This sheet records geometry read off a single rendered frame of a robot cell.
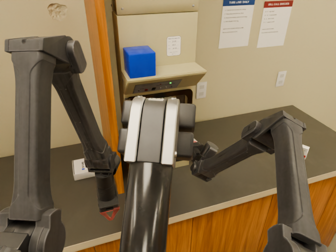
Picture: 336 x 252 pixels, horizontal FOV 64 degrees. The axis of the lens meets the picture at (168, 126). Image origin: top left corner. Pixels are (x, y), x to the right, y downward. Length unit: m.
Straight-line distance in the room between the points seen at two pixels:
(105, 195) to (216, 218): 0.66
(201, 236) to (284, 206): 0.91
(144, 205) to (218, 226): 1.22
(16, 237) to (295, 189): 0.52
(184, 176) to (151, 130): 1.14
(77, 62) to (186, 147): 0.36
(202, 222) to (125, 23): 0.95
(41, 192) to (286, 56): 1.83
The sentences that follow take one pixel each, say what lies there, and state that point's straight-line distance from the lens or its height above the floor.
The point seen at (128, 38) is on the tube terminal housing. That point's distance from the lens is 1.08.
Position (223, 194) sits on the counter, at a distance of 1.34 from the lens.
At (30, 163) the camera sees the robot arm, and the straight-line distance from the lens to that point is 0.55.
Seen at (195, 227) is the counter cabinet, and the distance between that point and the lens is 1.40.
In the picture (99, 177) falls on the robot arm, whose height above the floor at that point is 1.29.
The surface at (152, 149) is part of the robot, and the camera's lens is 0.27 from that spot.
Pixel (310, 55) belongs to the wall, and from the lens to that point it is 2.24.
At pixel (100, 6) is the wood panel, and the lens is 0.95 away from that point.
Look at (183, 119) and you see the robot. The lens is 0.33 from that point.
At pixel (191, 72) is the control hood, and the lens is 1.08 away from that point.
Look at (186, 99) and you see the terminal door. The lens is 1.24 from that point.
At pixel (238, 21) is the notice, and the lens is 1.77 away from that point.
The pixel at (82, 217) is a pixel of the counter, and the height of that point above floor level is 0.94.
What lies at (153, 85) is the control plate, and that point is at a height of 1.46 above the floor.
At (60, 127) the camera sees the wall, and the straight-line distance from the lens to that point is 1.69.
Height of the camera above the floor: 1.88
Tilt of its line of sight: 31 degrees down
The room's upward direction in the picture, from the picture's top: straight up
